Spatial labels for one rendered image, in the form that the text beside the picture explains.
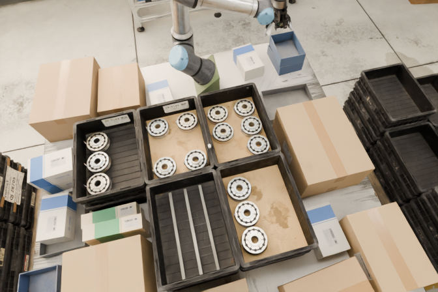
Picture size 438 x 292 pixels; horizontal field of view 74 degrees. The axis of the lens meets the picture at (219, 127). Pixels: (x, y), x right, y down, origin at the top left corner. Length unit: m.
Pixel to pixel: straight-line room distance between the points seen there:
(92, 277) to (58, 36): 2.79
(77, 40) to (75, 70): 1.69
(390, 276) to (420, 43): 2.54
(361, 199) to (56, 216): 1.40
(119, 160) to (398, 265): 1.23
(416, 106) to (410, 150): 0.28
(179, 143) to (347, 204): 0.84
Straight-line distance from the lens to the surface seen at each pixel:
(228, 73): 1.83
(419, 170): 2.15
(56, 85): 1.79
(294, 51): 1.88
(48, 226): 1.54
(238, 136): 1.43
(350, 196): 1.55
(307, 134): 1.39
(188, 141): 1.43
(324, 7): 3.54
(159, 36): 3.21
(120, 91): 1.66
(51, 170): 1.54
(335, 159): 1.37
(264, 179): 1.34
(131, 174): 1.43
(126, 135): 1.53
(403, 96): 2.26
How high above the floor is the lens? 2.08
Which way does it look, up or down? 59 degrees down
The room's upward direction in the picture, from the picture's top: 5 degrees counter-clockwise
